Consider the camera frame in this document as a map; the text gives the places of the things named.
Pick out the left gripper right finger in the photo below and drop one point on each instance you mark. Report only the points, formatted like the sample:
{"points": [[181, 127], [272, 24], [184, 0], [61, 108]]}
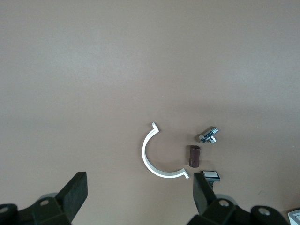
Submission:
{"points": [[204, 201]]}

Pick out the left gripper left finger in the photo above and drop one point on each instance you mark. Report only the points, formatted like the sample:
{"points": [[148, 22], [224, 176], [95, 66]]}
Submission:
{"points": [[72, 199]]}

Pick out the white drawer cabinet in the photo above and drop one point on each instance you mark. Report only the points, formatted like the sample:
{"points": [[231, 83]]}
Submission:
{"points": [[295, 219]]}

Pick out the brown plastic block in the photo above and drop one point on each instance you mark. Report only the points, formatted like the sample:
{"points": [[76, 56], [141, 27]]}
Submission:
{"points": [[194, 156]]}

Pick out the silver metal fitting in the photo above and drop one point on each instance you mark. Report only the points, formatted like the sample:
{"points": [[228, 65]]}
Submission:
{"points": [[207, 134]]}

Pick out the brown table mat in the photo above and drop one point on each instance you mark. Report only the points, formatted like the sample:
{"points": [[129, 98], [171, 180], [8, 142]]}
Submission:
{"points": [[117, 82]]}

